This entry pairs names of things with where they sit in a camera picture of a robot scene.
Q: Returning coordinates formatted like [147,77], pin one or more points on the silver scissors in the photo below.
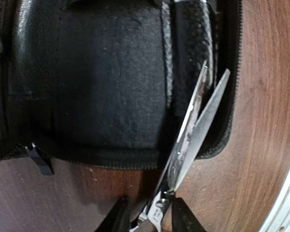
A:
[193,131]

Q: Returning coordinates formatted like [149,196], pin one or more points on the black zip tool case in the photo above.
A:
[107,83]

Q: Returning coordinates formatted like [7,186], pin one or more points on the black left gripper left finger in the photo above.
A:
[118,219]

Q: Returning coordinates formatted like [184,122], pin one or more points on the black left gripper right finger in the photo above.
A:
[183,219]

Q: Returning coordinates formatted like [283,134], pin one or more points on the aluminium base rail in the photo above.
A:
[278,219]

